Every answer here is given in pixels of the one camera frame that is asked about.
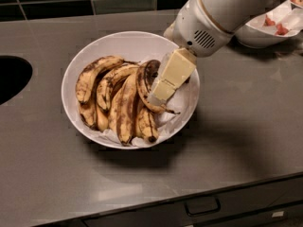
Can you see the white bowl with paper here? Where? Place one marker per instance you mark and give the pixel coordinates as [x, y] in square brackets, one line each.
[273, 27]

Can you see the dark drawer front with handle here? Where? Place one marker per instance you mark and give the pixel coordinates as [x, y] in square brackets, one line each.
[245, 206]

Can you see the dark round sink hole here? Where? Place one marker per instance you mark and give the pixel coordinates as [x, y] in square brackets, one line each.
[15, 74]

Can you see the large spotted banana centre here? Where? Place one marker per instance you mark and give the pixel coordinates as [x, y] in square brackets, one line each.
[121, 117]

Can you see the spotted banana far left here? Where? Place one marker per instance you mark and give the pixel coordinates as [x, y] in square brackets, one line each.
[87, 77]

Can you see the large white bowl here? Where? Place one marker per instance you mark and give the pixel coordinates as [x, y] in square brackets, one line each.
[132, 45]

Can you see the white paper in bowl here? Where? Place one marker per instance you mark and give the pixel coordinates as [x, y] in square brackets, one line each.
[184, 102]

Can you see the lower right short banana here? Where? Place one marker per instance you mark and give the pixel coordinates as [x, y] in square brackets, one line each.
[145, 126]

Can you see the curved dark spotted banana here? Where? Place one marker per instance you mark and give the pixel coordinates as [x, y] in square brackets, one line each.
[145, 76]

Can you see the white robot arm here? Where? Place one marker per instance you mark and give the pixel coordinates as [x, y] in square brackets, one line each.
[233, 14]

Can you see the lower left banana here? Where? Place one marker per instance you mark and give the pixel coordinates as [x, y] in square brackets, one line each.
[92, 116]

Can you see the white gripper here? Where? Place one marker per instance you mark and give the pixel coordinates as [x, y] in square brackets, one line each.
[195, 26]

